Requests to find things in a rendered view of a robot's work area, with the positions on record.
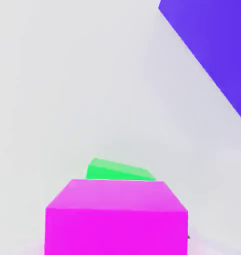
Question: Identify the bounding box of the small magenta cube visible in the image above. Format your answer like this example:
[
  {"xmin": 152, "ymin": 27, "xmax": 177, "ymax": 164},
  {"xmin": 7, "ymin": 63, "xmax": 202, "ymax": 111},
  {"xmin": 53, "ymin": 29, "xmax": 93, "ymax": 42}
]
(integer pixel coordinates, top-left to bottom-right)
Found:
[{"xmin": 44, "ymin": 179, "xmax": 189, "ymax": 255}]

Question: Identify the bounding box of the large purple box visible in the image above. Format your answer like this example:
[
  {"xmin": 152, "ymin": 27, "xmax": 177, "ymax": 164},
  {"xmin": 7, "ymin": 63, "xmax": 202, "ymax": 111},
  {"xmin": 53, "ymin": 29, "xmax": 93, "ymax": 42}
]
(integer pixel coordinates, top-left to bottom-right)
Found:
[{"xmin": 158, "ymin": 0, "xmax": 241, "ymax": 127}]

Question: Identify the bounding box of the small green cube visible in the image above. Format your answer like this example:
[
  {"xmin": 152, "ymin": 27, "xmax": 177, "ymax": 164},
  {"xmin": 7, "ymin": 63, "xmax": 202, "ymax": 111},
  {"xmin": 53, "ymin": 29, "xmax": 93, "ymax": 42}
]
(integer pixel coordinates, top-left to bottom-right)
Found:
[{"xmin": 85, "ymin": 157, "xmax": 157, "ymax": 181}]

